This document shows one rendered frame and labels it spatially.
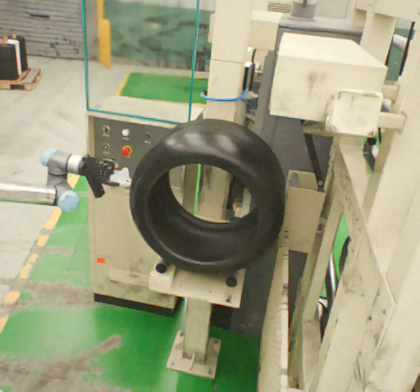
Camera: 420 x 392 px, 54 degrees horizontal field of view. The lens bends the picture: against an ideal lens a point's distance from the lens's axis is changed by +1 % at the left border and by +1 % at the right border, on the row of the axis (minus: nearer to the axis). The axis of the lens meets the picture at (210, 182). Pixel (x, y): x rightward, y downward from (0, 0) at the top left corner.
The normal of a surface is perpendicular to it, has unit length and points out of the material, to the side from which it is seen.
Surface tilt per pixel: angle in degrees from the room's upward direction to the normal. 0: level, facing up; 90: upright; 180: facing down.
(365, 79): 90
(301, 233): 90
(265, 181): 62
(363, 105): 72
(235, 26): 90
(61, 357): 0
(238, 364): 0
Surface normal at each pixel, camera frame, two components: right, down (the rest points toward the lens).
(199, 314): -0.18, 0.41
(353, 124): -0.14, 0.11
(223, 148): 0.08, -0.36
